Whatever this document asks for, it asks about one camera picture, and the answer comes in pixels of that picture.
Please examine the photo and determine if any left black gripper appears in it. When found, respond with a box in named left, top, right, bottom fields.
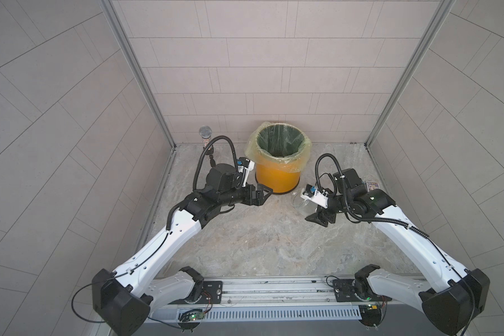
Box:
left=216, top=181, right=272, bottom=207

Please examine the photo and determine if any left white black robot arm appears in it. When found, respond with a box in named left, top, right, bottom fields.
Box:
left=88, top=135, right=273, bottom=335

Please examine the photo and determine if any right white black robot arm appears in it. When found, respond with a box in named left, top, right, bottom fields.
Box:
left=301, top=153, right=490, bottom=335

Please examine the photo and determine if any orange trash bin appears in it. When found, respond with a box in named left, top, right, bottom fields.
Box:
left=253, top=122, right=303, bottom=195

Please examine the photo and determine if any purple card pack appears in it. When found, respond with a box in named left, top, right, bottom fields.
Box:
left=365, top=181, right=380, bottom=192

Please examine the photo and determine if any black stand with shaker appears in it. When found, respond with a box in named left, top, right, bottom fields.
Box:
left=199, top=125, right=216, bottom=167

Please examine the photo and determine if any right controller board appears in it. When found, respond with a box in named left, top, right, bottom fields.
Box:
left=358, top=305, right=383, bottom=329

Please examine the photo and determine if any controller board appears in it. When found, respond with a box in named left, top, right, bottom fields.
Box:
left=358, top=305, right=383, bottom=329
left=178, top=309, right=206, bottom=332

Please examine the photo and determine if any left controller board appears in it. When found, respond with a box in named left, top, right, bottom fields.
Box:
left=178, top=309, right=206, bottom=332

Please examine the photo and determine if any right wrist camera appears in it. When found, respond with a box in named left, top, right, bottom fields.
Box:
left=300, top=184, right=328, bottom=209

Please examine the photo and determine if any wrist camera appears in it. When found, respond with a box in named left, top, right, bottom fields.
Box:
left=237, top=157, right=255, bottom=188
left=300, top=184, right=328, bottom=209

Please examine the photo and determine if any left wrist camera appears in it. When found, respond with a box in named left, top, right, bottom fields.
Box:
left=237, top=157, right=255, bottom=188

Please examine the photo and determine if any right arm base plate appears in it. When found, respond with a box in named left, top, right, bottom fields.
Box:
left=328, top=278, right=393, bottom=302

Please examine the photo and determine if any aluminium mounting rail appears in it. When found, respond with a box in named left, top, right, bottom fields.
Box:
left=132, top=270, right=432, bottom=310

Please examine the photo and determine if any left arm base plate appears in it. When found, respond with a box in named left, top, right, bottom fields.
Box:
left=170, top=280, right=223, bottom=305

